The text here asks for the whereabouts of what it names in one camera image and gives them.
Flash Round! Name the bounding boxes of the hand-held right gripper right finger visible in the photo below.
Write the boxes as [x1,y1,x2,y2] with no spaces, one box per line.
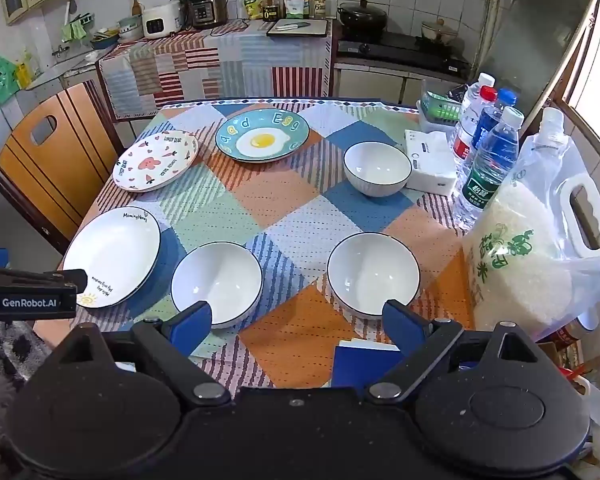
[362,300,541,406]

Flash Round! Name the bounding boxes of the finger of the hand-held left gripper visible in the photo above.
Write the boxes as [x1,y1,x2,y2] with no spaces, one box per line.
[0,266,89,295]

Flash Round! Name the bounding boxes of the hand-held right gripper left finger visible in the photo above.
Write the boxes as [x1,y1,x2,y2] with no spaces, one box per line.
[55,301,233,408]

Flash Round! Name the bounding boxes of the white bowl with dark rim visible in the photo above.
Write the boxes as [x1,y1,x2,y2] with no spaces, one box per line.
[326,232,422,322]
[343,141,413,198]
[170,241,264,330]

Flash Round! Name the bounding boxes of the white plate with black rim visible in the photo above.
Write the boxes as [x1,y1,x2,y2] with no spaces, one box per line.
[61,207,162,309]

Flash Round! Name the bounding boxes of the pink carrot print plate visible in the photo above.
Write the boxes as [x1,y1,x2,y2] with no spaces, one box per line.
[112,130,201,192]

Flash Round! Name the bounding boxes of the teal fried egg plate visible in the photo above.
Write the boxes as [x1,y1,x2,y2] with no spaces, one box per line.
[215,108,311,163]

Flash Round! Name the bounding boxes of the blue box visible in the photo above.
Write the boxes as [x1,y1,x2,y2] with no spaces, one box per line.
[332,338,402,389]

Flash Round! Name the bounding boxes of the grey fuzzy cloth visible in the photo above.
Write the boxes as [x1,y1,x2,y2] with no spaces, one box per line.
[0,319,48,466]

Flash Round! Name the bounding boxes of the wooden chair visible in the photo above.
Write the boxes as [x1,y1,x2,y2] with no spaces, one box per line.
[0,80,126,256]

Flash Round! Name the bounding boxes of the white tissue pack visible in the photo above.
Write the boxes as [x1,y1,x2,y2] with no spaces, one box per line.
[404,129,458,197]

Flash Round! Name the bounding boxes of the green label water bottle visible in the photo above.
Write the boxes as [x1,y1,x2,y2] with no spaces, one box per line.
[452,106,525,231]

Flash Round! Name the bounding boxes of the red label water bottle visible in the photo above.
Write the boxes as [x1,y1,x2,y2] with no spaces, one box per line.
[452,86,498,177]

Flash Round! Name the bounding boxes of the white plastic bag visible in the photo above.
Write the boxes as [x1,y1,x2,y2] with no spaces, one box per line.
[522,132,600,343]

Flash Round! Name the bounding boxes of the green detergent bottle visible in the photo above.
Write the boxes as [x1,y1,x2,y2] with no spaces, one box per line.
[0,49,21,102]

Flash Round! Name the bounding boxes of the green plastic basket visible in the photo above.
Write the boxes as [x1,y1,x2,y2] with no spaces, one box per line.
[420,90,465,126]

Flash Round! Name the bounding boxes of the blue label water bottle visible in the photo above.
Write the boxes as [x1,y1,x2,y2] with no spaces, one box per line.
[472,89,518,161]

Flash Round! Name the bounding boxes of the white label water bottle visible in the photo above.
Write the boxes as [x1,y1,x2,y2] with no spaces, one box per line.
[455,72,496,126]

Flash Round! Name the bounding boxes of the stacked dishes on counter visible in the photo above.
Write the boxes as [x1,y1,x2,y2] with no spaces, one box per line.
[89,15,144,52]

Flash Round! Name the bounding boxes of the green hanging cloth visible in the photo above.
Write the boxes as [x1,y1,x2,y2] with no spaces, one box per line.
[61,12,94,44]

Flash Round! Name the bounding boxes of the striped patchwork counter cloth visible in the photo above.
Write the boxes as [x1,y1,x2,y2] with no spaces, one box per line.
[96,19,334,121]

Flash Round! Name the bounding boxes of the black gas stove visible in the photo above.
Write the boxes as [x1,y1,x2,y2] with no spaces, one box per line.
[337,30,471,79]

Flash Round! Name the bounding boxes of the white rice cooker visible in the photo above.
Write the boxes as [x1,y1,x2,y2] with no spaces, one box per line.
[142,2,183,39]

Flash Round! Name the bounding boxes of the white pot with lid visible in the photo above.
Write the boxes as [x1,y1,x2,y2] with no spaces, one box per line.
[421,18,460,46]

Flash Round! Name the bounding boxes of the black wok with lid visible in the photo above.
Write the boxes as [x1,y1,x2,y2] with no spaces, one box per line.
[337,0,389,37]

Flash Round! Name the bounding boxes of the black cutting board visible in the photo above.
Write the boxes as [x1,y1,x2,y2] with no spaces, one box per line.
[266,18,329,38]

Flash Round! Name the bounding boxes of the black pressure cooker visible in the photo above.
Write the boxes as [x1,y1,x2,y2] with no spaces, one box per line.
[186,0,229,30]

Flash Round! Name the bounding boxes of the clear rice bag with handle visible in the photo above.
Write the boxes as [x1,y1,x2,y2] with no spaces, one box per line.
[462,107,600,333]

